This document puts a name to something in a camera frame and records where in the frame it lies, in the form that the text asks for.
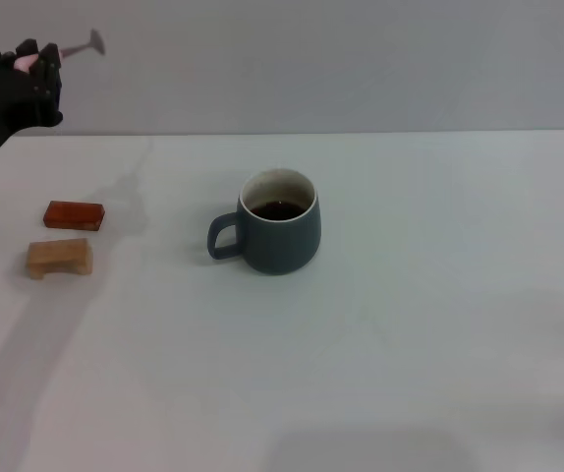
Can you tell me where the pink handled metal spoon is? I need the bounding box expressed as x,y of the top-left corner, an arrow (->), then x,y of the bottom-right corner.
13,28 -> 107,72

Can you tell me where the dark grey ceramic mug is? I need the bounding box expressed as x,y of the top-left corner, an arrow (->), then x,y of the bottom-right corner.
206,167 -> 322,276

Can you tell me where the light wooden spoon rest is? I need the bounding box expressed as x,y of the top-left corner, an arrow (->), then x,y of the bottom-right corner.
26,238 -> 94,281

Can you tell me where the reddish brown rectangular block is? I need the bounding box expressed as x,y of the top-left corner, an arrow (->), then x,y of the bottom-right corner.
42,200 -> 106,231

